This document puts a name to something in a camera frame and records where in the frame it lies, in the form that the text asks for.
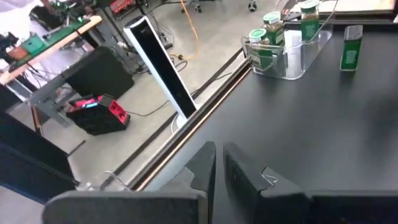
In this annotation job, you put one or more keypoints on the white pole base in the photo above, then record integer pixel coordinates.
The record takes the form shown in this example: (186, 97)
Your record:
(161, 71)

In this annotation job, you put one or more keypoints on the clear plastic bin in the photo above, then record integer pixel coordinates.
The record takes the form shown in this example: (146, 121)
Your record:
(292, 67)

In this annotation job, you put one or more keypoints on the black partition panel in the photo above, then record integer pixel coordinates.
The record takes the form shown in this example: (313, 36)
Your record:
(31, 155)

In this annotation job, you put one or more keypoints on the black cover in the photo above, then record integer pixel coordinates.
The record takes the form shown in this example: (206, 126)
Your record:
(96, 73)

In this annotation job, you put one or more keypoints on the wooden workbench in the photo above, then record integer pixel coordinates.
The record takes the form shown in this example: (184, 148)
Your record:
(37, 57)

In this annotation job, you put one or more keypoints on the green black pepper tin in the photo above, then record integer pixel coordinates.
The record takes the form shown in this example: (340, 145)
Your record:
(351, 53)

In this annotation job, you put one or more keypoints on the grey desk frame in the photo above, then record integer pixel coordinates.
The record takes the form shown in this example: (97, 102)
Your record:
(46, 102)

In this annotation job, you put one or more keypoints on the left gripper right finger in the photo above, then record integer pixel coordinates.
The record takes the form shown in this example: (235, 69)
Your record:
(311, 208)

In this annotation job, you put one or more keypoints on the black caster wheel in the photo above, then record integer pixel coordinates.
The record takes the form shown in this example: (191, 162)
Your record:
(252, 5)
(197, 7)

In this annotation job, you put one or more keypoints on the green box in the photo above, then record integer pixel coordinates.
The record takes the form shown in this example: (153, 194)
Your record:
(32, 45)

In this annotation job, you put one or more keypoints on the green-lid spice jar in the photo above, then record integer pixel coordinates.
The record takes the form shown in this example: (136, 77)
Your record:
(309, 28)
(257, 33)
(271, 18)

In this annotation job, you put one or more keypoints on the black table mat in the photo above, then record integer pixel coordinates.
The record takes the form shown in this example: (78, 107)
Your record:
(311, 124)

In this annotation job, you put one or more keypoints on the black computer case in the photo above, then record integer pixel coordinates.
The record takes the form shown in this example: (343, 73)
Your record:
(99, 119)

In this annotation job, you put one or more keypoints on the red toolbox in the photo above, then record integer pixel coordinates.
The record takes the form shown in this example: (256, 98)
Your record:
(122, 4)

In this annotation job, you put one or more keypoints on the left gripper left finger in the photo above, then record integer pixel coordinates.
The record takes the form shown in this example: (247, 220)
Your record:
(140, 208)

